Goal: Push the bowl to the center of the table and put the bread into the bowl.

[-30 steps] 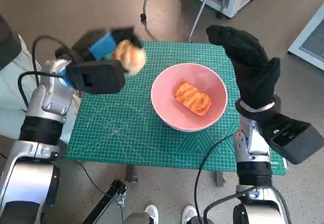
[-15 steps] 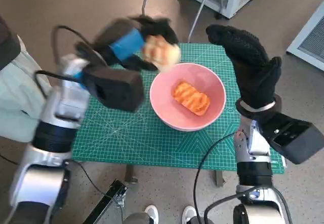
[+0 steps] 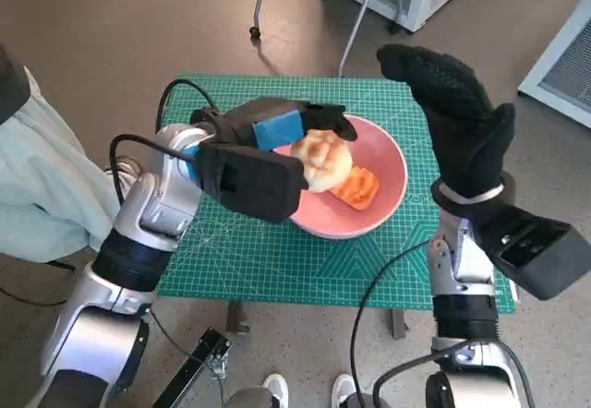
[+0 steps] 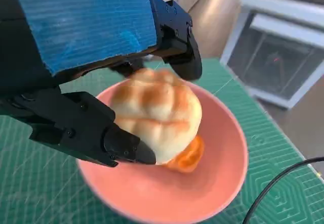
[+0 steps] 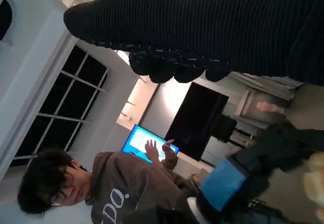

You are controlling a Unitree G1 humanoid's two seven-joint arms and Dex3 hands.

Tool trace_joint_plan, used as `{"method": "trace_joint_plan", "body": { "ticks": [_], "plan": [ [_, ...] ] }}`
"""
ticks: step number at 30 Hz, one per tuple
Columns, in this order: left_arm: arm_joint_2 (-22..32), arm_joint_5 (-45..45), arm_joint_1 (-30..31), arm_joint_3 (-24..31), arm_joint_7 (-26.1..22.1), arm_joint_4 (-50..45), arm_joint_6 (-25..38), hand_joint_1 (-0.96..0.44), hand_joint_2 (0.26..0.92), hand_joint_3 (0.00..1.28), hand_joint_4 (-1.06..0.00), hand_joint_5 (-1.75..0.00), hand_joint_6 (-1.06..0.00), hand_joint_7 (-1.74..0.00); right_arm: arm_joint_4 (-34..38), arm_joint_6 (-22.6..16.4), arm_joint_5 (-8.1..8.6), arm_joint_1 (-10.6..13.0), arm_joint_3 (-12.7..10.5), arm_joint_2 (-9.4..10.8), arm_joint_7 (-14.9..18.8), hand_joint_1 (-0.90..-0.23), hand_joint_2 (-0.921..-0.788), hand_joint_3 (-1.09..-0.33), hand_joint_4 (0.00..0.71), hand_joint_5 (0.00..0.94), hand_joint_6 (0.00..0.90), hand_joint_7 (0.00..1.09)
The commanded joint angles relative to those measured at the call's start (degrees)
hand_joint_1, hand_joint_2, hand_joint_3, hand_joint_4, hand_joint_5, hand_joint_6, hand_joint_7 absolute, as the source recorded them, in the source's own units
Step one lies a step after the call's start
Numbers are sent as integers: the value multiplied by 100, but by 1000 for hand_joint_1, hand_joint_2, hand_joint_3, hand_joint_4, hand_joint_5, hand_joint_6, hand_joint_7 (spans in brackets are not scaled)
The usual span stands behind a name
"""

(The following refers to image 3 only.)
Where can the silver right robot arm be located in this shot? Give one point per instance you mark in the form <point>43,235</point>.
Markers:
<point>466,311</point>

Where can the pale round toy bread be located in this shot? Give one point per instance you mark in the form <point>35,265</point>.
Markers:
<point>323,163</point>

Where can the pink bowl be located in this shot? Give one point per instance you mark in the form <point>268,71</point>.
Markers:
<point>378,149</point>

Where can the black metal bracket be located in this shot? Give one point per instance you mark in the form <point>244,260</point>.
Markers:
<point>208,348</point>

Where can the white shoe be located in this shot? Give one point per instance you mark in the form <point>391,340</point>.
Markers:
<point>277,389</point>
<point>345,389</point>

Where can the green cutting mat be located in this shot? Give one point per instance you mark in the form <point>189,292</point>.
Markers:
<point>286,260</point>

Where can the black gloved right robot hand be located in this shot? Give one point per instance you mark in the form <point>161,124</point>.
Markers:
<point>461,126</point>

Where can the dark table leg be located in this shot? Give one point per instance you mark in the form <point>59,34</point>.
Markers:
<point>399,325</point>
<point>237,318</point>

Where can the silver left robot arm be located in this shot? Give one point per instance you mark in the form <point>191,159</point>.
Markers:
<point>152,195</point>

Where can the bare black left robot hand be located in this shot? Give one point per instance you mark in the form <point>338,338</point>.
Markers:
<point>277,128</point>

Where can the white framed appliance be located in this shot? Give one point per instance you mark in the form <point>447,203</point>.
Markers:
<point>563,71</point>

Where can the orange toy bread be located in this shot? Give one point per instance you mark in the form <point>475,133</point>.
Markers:
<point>358,188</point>

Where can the person in light clothing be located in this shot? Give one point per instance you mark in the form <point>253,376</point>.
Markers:
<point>37,186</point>

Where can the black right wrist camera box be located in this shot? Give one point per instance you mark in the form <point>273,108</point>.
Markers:
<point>535,251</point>

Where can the grey metal chair frame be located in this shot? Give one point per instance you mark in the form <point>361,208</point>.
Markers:
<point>360,25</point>

